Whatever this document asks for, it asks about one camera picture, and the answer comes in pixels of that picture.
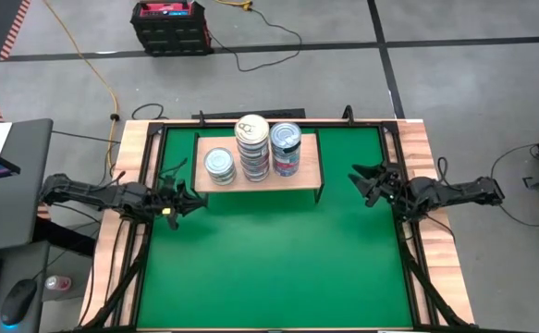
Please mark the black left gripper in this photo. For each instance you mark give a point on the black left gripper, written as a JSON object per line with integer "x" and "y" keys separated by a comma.
{"x": 167, "y": 201}

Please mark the teal Trader Joe's tuna can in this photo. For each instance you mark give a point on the teal Trader Joe's tuna can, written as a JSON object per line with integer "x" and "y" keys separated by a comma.
{"x": 284, "y": 133}

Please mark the grey desk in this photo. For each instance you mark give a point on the grey desk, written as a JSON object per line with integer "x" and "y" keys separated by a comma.
{"x": 19, "y": 222}

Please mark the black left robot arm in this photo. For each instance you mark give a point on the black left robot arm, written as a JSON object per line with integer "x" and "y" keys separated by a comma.
{"x": 93, "y": 194}

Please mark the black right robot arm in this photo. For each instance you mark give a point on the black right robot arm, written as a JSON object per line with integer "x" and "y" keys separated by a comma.
{"x": 458, "y": 192}

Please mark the green table mat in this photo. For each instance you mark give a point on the green table mat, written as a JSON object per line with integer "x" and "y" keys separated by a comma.
{"x": 273, "y": 277}

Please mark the long black bar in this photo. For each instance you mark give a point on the long black bar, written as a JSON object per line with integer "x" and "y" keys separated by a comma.
{"x": 250, "y": 114}

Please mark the black computer mouse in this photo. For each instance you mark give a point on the black computer mouse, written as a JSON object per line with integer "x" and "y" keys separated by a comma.
{"x": 18, "y": 301}

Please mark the silver lidded tuna can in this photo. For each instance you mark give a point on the silver lidded tuna can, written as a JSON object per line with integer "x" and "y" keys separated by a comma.
{"x": 219, "y": 161}

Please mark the black red power station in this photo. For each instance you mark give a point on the black red power station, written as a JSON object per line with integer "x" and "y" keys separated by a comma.
{"x": 172, "y": 32}

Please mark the small clear bottle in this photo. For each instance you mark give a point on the small clear bottle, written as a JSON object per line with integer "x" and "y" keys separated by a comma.
{"x": 58, "y": 282}

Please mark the black table frame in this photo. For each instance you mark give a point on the black table frame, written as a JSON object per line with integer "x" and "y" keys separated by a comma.
{"x": 135, "y": 240}

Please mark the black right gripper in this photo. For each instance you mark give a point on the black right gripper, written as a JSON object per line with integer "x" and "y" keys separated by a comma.
{"x": 394, "y": 187}

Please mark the grey keyboard shelf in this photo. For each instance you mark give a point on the grey keyboard shelf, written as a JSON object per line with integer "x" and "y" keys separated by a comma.
{"x": 24, "y": 259}

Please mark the wooden shelf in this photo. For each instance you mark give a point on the wooden shelf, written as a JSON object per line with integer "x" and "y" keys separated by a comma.
{"x": 319, "y": 194}

